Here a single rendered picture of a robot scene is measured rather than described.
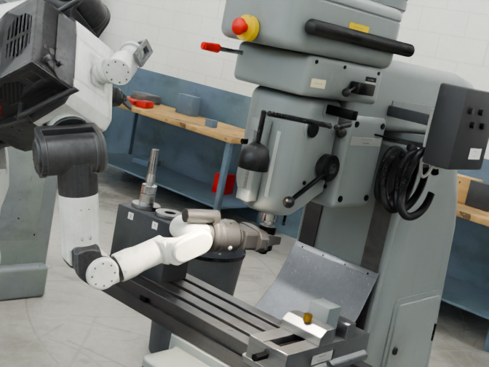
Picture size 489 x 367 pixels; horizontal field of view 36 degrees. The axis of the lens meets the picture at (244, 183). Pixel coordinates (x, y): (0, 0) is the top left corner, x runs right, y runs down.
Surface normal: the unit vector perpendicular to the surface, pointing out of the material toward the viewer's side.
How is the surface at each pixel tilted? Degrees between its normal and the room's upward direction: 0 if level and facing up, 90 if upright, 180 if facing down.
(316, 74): 90
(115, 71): 115
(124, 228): 90
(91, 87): 57
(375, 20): 90
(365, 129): 90
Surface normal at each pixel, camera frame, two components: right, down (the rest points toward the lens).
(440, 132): -0.66, 0.01
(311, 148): 0.73, 0.26
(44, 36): 0.85, -0.31
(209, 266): 0.25, 0.29
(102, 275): 0.50, 0.24
